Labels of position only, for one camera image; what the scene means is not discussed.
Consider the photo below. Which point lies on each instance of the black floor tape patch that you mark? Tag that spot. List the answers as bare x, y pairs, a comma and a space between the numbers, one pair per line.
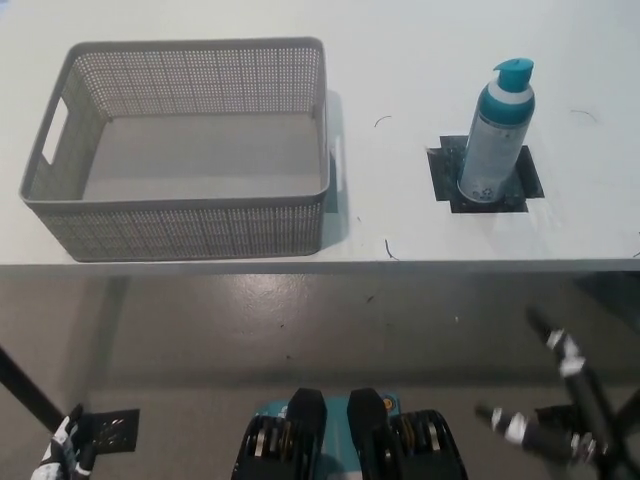
115, 430
555, 417

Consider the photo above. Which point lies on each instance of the robot torso black teal blocks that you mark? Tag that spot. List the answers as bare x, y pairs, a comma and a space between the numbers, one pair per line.
350, 440

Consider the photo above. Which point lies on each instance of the teal and grey spray can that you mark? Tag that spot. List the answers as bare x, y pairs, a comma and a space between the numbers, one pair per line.
492, 145

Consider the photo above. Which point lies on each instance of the grey perforated plastic basket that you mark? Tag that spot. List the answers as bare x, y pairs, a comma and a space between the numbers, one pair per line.
200, 150

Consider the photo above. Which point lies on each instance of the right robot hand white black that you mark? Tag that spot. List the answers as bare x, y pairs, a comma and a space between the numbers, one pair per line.
575, 390

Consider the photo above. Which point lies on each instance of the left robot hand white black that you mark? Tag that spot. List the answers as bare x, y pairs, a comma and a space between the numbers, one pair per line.
62, 450

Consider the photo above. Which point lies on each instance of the black tape square patch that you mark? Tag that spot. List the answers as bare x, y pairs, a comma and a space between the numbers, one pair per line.
525, 180

